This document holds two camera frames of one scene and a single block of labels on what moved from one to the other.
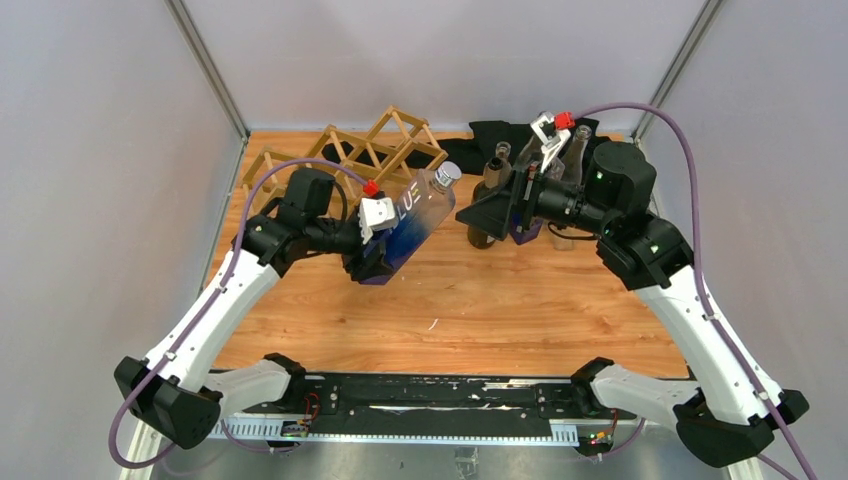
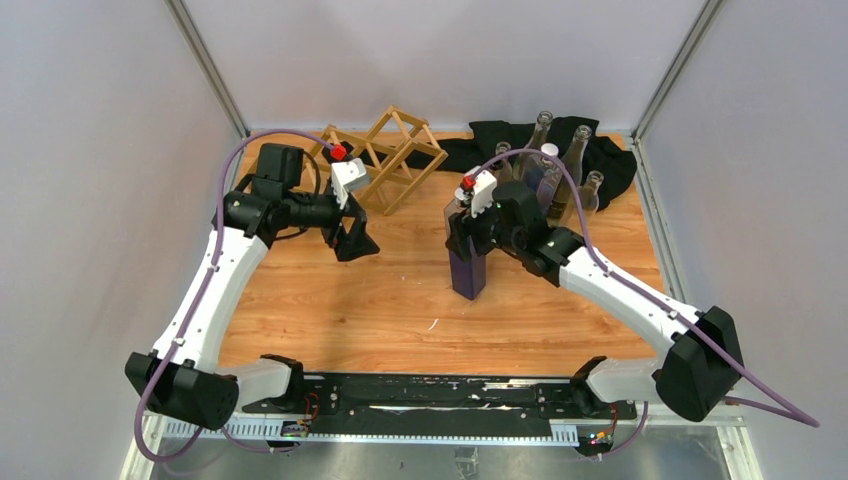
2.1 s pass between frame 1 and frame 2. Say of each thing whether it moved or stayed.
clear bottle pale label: stayed
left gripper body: moved
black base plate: stayed
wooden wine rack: stayed
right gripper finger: moved
